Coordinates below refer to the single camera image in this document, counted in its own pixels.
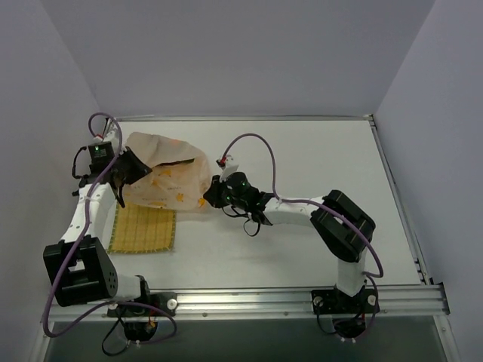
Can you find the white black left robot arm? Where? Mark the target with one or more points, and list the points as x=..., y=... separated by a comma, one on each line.
x=78, y=266

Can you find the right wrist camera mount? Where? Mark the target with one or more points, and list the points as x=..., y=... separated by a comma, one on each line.
x=228, y=166

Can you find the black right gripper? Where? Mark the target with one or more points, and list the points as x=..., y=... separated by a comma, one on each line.
x=213, y=191

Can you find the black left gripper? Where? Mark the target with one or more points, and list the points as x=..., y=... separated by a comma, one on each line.
x=133, y=166

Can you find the green fake fruit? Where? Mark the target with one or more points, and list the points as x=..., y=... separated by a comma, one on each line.
x=175, y=163

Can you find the banana print plastic bag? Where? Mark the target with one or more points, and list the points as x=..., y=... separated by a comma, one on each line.
x=180, y=187

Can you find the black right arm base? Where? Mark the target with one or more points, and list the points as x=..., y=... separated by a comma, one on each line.
x=347, y=317

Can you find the yellow woven placemat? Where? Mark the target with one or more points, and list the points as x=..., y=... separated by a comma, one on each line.
x=142, y=230

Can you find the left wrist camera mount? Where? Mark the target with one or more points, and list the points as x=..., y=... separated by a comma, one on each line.
x=109, y=132

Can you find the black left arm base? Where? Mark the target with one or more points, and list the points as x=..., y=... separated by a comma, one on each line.
x=139, y=322

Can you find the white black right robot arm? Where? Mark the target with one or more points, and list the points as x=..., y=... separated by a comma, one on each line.
x=343, y=226

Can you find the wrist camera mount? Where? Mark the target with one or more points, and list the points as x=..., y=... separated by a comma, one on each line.
x=228, y=166
x=109, y=132

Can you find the front aluminium mounting rail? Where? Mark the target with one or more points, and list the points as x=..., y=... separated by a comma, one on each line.
x=296, y=303

